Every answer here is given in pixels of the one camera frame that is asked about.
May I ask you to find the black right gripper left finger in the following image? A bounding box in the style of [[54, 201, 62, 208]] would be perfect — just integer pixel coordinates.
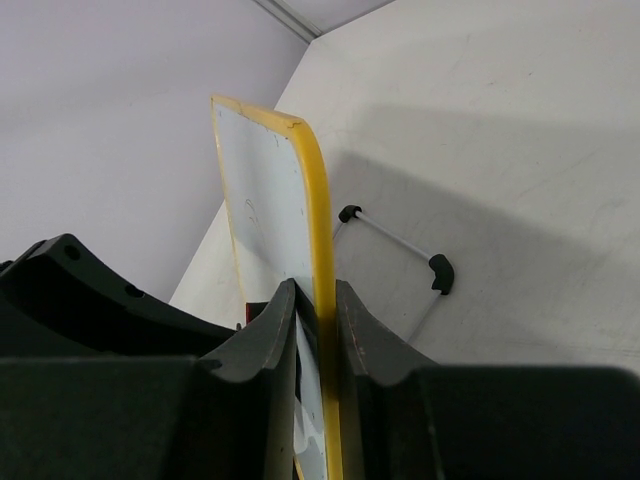
[[1, 280, 296, 479]]

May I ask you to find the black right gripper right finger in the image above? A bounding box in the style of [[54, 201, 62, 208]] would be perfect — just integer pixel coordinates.
[[336, 281, 639, 479]]

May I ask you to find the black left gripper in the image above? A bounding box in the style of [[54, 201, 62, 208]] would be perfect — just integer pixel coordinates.
[[1, 234, 234, 357]]

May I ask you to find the yellow framed whiteboard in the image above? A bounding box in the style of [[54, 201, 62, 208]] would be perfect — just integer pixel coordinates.
[[211, 95, 344, 479]]

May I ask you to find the whiteboard rear support stand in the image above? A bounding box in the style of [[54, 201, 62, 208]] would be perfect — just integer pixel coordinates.
[[332, 204, 455, 345]]

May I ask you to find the aluminium frame rail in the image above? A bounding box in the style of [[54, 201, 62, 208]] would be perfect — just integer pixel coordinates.
[[254, 0, 323, 43]]

